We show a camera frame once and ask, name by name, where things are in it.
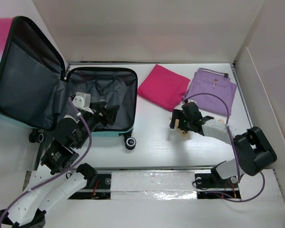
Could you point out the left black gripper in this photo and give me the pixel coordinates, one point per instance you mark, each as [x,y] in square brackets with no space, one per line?
[109,112]

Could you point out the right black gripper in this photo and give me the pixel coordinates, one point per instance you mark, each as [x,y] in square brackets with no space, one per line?
[178,114]

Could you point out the beige cosmetic tube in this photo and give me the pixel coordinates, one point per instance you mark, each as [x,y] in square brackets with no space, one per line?
[183,133]

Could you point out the magenta cloth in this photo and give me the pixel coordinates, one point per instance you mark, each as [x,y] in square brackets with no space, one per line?
[163,88]

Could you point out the purple trousers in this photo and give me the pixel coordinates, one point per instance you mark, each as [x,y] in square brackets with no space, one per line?
[212,91]

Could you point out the pink and teal kids suitcase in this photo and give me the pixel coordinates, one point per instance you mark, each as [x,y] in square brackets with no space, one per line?
[35,84]

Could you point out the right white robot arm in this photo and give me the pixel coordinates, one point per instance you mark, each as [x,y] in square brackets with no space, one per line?
[252,150]

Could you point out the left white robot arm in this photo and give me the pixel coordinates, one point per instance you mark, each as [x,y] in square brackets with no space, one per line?
[61,172]

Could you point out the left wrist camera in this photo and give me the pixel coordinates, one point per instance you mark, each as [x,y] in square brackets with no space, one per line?
[82,101]

